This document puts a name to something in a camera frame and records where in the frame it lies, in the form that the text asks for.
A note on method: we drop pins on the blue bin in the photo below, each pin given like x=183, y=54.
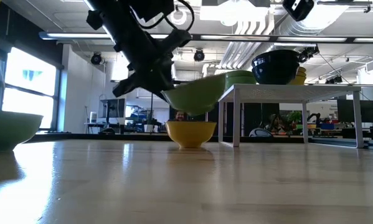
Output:
x=327, y=126

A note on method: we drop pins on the black ceiling track spotlight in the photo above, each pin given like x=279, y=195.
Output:
x=307, y=53
x=334, y=80

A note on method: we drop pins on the green bowl red dotted inside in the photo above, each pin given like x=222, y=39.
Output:
x=8, y=130
x=242, y=82
x=240, y=72
x=198, y=96

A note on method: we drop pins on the person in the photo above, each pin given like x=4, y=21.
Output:
x=180, y=116
x=275, y=123

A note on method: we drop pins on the dark monitor screen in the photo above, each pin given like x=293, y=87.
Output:
x=345, y=110

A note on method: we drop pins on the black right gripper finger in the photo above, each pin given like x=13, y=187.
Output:
x=299, y=12

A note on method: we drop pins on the white ceiling light panel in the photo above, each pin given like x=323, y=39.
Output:
x=217, y=14

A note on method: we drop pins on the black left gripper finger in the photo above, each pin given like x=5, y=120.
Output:
x=166, y=96
x=125, y=88

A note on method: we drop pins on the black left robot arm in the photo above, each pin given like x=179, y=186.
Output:
x=127, y=34

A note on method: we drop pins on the white blue ball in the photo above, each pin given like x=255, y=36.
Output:
x=260, y=133

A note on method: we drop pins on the green leafy plant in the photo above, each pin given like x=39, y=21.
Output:
x=294, y=116

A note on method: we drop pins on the black round ceiling spotlight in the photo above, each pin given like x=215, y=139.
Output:
x=96, y=58
x=199, y=56

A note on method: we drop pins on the small plant white pot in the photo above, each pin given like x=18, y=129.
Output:
x=148, y=128

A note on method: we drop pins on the background black robot arm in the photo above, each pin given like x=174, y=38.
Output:
x=317, y=117

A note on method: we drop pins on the overhead rail light bar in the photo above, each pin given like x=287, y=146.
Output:
x=236, y=37

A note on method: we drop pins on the black monitor on stand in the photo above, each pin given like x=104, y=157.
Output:
x=114, y=108

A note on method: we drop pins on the white perforated metal shelf riser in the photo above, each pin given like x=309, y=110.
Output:
x=298, y=91

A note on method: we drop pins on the silver ceiling ducts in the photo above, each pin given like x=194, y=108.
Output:
x=286, y=28

